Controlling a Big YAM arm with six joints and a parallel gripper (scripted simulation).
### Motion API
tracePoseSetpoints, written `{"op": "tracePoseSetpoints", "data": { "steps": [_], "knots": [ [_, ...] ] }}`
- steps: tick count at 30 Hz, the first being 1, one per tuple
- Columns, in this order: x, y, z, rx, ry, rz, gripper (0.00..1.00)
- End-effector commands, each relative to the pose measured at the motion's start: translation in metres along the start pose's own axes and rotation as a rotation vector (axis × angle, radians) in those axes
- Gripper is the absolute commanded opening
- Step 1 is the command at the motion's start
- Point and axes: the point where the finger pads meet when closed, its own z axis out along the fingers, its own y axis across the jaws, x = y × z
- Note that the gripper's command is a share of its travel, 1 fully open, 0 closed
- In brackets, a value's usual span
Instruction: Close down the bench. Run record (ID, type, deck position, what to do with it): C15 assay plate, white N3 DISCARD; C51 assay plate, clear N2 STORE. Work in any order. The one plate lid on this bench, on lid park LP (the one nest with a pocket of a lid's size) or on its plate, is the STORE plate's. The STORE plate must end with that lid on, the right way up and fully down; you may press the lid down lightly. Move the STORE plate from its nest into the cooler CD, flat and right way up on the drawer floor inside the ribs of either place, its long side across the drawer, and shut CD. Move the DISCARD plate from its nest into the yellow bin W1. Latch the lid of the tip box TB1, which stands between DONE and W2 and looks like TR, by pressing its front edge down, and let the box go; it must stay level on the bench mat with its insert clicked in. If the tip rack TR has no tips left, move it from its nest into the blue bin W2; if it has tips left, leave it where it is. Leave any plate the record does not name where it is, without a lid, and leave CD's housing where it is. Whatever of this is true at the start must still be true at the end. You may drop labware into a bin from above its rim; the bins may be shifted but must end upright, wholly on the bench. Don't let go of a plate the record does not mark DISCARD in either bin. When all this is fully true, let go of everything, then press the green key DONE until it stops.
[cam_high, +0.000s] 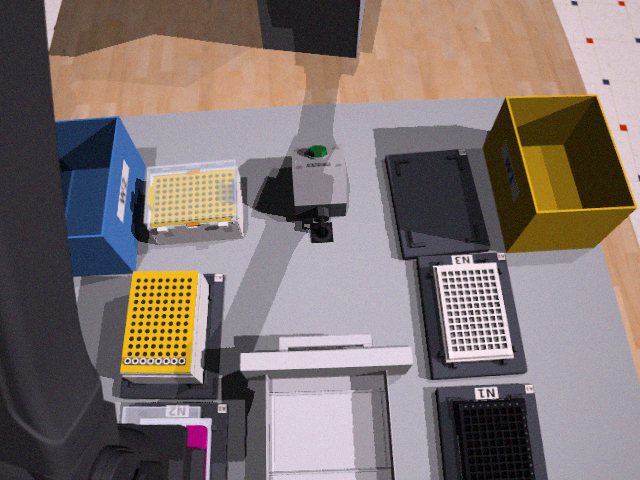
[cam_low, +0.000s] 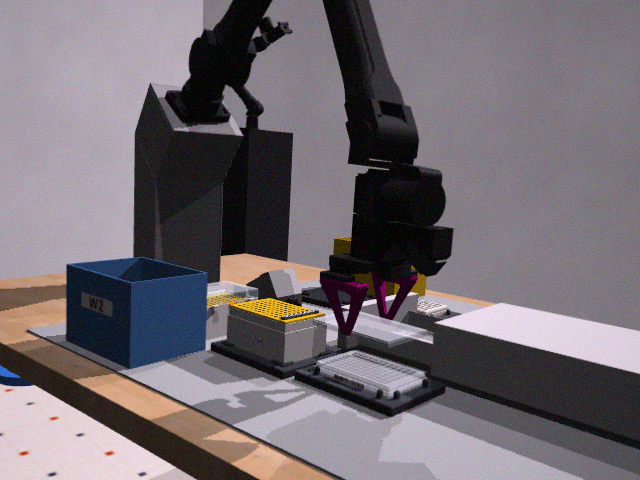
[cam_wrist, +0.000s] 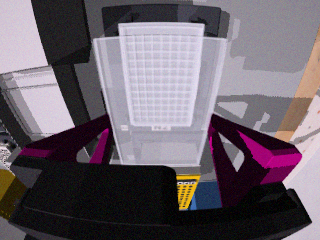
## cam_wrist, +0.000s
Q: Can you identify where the yellow open-top bin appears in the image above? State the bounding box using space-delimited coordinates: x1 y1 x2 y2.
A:
0 169 27 220

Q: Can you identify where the blue open-top bin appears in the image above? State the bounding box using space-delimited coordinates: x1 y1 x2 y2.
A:
186 181 222 210

